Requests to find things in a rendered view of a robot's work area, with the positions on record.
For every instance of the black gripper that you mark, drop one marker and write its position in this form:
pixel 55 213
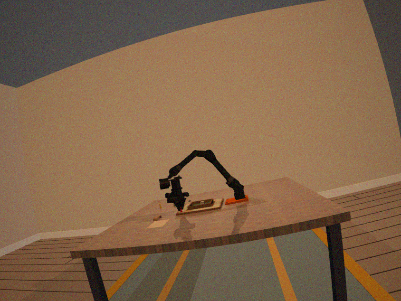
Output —
pixel 178 198

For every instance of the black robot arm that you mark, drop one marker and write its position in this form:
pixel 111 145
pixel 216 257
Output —
pixel 209 156

